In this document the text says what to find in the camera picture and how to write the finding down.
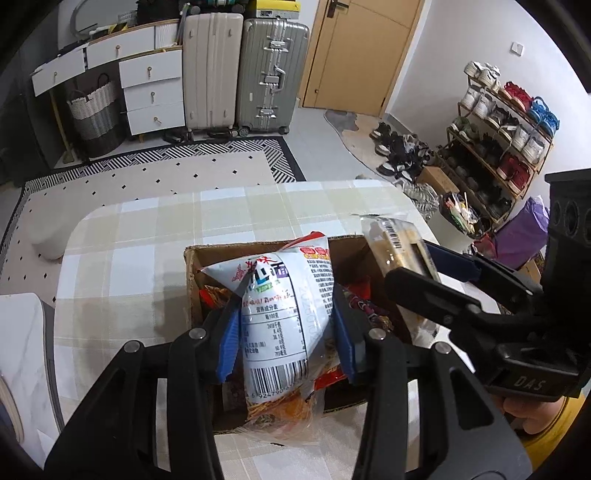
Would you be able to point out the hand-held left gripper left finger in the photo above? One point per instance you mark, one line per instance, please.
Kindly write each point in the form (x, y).
(231, 341)

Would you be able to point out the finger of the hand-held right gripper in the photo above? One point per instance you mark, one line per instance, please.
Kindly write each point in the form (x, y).
(452, 263)
(443, 304)

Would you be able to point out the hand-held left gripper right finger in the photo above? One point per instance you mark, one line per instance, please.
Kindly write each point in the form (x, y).
(348, 341)

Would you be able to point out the white red noodle snack packet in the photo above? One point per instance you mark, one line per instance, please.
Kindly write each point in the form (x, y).
(277, 314)

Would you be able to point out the clear cake packet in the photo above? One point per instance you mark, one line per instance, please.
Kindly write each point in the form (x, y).
(397, 244)

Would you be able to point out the brown cardboard box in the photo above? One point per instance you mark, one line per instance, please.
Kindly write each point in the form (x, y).
(191, 286)

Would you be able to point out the person's right hand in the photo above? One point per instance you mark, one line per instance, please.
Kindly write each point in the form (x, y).
(535, 413)

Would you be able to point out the red bag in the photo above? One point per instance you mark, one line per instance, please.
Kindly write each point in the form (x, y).
(485, 247)

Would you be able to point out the white trash bin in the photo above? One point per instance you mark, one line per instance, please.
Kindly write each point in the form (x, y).
(461, 217)

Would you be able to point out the brown carton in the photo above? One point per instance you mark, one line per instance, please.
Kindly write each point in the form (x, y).
(436, 180)
(531, 271)

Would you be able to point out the purple bag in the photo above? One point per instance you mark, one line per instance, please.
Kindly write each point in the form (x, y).
(521, 235)

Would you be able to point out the shoe rack with shoes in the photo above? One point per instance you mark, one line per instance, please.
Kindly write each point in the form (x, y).
(512, 168)

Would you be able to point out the cluster of loose shoes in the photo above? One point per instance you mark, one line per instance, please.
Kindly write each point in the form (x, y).
(397, 152)

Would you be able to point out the beige checked tablecloth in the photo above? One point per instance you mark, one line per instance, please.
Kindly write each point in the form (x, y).
(138, 240)

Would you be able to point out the beige irregular floor mat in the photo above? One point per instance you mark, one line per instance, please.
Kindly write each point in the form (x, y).
(355, 138)

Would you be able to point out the black white patterned rug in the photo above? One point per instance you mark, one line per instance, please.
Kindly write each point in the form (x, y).
(161, 170)

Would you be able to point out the white marble side table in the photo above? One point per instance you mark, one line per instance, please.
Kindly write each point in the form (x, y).
(23, 332)

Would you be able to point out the white ottoman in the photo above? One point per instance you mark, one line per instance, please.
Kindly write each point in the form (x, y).
(46, 240)

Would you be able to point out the round wooden tray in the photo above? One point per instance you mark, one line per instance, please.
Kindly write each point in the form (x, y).
(11, 401)

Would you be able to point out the wooden door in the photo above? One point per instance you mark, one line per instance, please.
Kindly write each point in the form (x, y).
(360, 55)

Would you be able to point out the woven laundry basket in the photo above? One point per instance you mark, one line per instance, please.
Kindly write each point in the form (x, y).
(97, 120)

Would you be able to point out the beige suitcase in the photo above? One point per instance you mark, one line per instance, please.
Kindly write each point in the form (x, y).
(212, 69)

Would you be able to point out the white drawer desk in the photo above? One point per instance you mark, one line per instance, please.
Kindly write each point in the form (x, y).
(152, 69)

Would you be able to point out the silver suitcase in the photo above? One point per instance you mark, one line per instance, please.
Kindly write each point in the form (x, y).
(254, 55)

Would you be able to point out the yellow black box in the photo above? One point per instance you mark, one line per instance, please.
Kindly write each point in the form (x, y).
(277, 5)

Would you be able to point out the grey curved hoop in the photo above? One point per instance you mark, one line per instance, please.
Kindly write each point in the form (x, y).
(64, 27)

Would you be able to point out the white light switch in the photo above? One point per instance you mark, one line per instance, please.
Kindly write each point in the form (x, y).
(517, 48)

